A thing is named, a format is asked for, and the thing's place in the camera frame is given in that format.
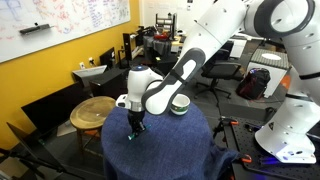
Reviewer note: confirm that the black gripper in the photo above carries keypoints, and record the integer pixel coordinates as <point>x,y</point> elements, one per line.
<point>136,118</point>

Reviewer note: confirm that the green whiteboard marker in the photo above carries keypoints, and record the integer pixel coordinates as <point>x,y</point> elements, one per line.
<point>131,136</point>

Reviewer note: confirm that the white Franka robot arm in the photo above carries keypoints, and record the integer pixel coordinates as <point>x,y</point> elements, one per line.
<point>213,36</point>

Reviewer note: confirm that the white mug with green pattern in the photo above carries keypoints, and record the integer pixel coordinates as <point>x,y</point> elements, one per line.
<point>180,105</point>

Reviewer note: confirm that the blue tablecloth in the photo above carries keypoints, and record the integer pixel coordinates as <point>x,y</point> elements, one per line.
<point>166,146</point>

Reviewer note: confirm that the round wooden stool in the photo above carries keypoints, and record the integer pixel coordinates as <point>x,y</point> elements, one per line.
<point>91,113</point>

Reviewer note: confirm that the black cabinet box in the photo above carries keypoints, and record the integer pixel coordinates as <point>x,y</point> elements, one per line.
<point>108,83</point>

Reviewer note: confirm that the black flat monitor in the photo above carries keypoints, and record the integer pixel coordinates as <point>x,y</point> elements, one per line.
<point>53,106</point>

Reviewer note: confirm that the black office chair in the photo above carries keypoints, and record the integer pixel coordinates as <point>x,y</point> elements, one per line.
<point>220,68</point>

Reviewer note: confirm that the black perforated breadboard table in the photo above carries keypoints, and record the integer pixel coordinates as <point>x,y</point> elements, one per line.
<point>243,140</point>

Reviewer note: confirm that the small black monitor panel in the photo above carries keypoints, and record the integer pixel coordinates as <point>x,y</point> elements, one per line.
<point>30,146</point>

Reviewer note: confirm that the black red backpack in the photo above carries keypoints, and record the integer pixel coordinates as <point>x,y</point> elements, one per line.
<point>254,83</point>

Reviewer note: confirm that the large whiteboard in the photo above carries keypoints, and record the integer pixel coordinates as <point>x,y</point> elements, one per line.
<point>50,20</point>

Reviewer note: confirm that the black whiteboard eraser tray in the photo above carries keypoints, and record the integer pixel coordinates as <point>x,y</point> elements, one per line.
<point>35,29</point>

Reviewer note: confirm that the white box with grey top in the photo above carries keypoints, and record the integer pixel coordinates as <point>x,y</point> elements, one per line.
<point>270,63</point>

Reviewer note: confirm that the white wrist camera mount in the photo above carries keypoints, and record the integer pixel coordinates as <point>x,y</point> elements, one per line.
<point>121,101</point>

